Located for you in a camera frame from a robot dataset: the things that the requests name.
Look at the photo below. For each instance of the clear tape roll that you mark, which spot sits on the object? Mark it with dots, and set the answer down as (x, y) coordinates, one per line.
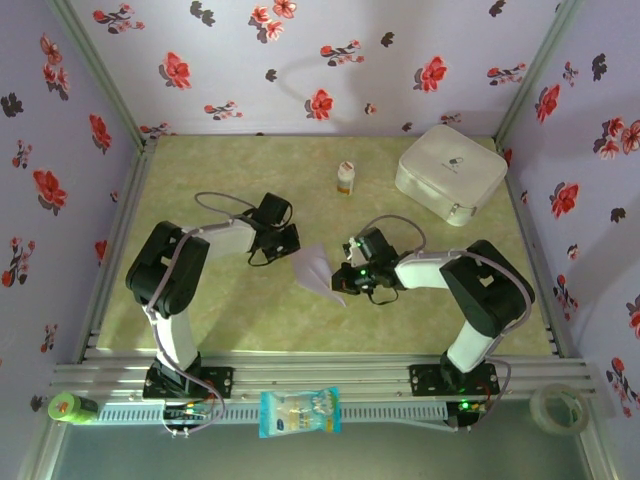
(537, 400)

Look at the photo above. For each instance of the aluminium frame post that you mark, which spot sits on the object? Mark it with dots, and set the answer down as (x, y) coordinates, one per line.
(539, 65)
(96, 65)

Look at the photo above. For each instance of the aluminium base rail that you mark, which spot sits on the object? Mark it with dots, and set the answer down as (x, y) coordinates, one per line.
(320, 372)

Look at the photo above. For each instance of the white pill bottle orange label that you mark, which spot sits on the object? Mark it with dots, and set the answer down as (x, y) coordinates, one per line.
(346, 175)

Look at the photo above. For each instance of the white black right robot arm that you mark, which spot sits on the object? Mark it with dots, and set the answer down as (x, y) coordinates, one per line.
(425, 270)

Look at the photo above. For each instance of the white zip case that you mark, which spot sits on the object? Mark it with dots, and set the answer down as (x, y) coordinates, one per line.
(450, 160)

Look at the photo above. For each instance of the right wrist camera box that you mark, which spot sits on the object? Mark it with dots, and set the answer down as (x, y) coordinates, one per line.
(354, 252)

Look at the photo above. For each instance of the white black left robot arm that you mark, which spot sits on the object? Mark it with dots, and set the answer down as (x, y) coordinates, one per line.
(225, 240)

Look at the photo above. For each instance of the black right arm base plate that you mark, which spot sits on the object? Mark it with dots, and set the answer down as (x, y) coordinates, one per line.
(422, 380)

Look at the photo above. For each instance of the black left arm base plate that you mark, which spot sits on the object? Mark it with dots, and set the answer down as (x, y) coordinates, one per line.
(220, 380)

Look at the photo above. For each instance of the green can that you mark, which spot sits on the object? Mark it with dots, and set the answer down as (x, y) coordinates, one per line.
(70, 407)

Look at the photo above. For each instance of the aluminium side rail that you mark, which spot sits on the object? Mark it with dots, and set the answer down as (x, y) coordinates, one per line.
(532, 250)
(129, 200)

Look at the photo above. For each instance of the blue snack packet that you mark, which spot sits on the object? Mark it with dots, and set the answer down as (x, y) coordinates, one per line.
(300, 412)

